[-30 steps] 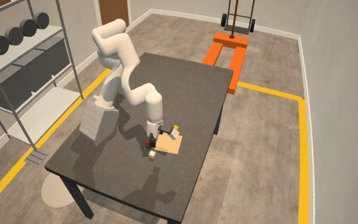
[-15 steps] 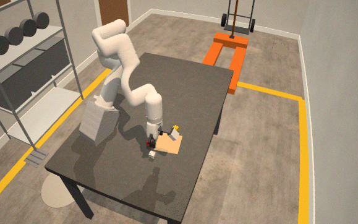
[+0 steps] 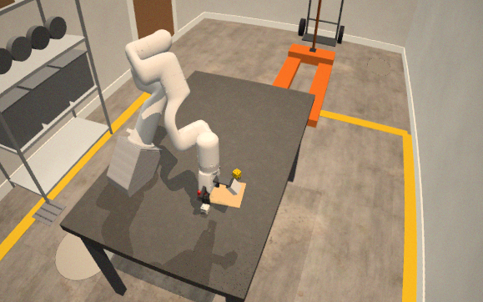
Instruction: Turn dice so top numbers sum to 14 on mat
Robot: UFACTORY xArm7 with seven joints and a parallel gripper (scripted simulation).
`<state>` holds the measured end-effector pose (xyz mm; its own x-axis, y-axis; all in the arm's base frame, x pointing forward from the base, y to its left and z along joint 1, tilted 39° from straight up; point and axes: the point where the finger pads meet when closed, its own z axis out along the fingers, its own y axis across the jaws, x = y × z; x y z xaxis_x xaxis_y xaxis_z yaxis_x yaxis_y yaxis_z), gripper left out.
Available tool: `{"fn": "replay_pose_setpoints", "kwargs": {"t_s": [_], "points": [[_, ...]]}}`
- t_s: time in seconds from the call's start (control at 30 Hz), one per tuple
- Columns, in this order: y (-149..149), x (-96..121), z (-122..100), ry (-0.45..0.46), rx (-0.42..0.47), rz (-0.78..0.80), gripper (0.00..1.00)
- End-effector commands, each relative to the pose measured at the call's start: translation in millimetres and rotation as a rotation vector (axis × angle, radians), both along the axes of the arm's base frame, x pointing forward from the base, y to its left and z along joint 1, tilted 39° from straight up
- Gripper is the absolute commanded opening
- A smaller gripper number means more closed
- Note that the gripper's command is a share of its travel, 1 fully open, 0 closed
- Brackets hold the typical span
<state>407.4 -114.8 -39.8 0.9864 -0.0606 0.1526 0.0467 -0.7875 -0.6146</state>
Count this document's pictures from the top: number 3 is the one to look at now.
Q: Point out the yellow die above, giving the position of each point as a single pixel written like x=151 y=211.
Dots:
x=237 y=173

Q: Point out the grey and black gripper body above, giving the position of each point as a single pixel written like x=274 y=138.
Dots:
x=206 y=179

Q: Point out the peach flat mat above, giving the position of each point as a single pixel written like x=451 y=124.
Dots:
x=222 y=196

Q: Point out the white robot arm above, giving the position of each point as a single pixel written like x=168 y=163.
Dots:
x=157 y=75

